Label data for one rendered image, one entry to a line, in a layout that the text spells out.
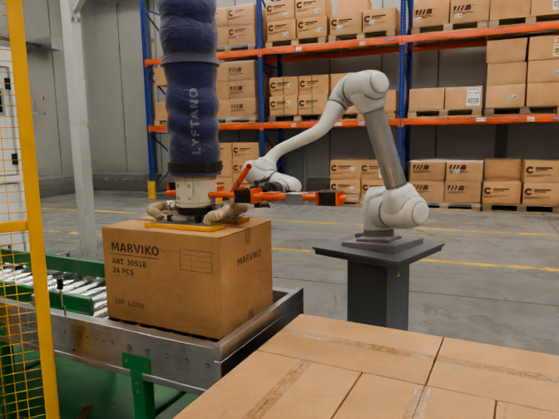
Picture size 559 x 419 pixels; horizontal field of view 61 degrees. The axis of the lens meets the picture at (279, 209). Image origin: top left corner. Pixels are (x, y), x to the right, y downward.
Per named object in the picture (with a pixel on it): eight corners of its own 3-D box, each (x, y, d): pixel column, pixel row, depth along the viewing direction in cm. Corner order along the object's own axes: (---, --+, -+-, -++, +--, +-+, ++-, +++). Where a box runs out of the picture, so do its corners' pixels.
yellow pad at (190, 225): (143, 227, 198) (142, 215, 198) (160, 224, 207) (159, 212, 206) (211, 232, 183) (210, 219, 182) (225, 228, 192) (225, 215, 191)
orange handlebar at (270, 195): (143, 196, 211) (142, 189, 211) (185, 189, 238) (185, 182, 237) (343, 204, 169) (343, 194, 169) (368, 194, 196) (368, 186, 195)
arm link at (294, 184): (286, 205, 213) (262, 193, 218) (300, 201, 226) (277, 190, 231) (294, 183, 210) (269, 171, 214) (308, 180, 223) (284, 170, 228)
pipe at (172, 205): (146, 218, 200) (145, 204, 199) (184, 209, 222) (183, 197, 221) (214, 222, 184) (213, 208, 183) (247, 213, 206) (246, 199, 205)
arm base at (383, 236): (363, 236, 263) (363, 226, 262) (402, 238, 250) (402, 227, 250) (348, 241, 248) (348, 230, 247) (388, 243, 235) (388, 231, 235)
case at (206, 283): (107, 317, 207) (101, 226, 202) (168, 290, 243) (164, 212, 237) (224, 341, 180) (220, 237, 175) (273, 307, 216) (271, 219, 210)
